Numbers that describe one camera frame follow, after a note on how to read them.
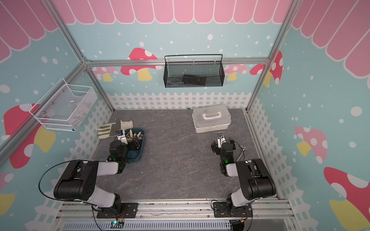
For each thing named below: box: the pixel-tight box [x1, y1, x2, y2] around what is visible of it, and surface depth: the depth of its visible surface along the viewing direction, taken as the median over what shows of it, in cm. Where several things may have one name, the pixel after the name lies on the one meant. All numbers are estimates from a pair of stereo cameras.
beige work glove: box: [97, 118, 134, 140], surface depth 111 cm
